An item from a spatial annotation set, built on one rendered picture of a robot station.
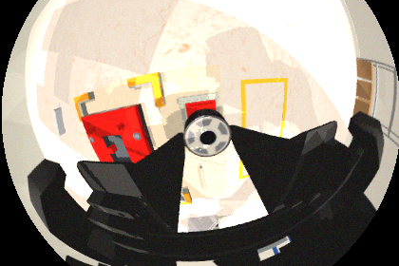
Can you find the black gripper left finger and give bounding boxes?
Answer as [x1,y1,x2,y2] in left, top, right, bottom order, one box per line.
[76,132,185,232]

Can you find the yellow rectangular outline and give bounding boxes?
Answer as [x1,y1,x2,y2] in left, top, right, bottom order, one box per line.
[238,78,288,179]

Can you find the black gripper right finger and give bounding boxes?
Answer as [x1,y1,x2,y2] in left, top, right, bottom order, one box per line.
[230,121,337,215]

